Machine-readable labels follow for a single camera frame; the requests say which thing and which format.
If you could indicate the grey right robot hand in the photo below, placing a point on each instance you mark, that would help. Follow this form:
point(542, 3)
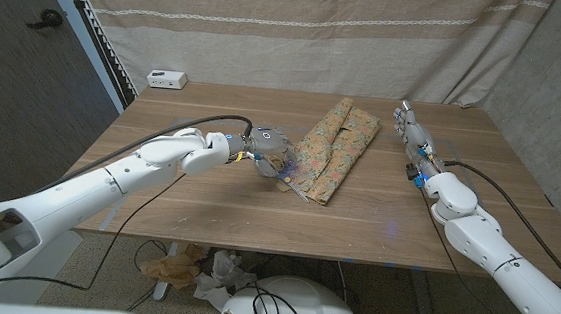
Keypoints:
point(415, 135)

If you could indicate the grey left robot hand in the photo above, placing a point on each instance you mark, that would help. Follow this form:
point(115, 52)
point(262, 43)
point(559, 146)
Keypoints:
point(269, 141)

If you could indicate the floral tan wrapping paper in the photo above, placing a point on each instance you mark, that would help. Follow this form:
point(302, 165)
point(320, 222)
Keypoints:
point(341, 152)

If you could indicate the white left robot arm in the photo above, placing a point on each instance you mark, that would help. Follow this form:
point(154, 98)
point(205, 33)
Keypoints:
point(82, 196)

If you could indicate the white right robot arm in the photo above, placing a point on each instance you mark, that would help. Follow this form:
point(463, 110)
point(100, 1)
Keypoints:
point(512, 270)

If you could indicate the crumpled white paper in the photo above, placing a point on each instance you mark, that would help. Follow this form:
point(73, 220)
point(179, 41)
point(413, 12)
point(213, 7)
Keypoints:
point(223, 273)

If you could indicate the crumpled brown paper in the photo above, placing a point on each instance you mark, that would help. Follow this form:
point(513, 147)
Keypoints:
point(171, 269)

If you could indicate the beige striped cloth backdrop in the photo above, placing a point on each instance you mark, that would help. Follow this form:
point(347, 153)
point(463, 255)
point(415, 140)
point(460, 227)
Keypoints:
point(269, 41)

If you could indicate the white power strip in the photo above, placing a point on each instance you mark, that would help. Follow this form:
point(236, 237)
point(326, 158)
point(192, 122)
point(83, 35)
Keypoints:
point(166, 79)

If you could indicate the grey table leg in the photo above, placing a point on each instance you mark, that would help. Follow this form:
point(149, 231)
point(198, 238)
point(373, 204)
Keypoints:
point(424, 304)

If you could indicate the white robot torso base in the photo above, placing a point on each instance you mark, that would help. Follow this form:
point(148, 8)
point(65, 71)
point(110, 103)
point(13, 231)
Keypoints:
point(319, 305)

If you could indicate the white table leg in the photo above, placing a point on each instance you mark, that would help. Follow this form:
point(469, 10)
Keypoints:
point(165, 288)

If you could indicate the black zigzag edge trim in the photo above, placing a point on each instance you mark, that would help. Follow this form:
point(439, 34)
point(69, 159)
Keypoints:
point(104, 38)

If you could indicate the dark wooden door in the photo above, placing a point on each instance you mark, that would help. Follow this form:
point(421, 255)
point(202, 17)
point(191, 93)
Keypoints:
point(13, 106)

